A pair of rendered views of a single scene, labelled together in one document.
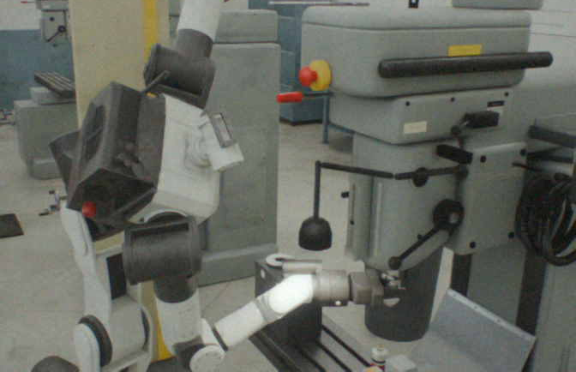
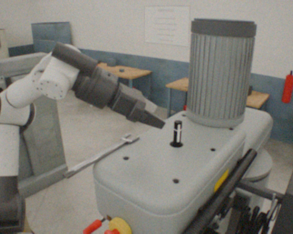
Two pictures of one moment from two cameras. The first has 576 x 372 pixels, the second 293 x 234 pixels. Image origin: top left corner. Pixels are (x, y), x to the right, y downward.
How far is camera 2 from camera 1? 89 cm
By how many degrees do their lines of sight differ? 20
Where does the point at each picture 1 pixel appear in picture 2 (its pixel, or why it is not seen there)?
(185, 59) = not seen: outside the picture
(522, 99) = not seen: hidden behind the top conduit
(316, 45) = (113, 204)
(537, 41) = (162, 47)
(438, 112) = not seen: hidden behind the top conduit
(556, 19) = (169, 38)
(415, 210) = not seen: outside the picture
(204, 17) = (6, 162)
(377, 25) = (177, 210)
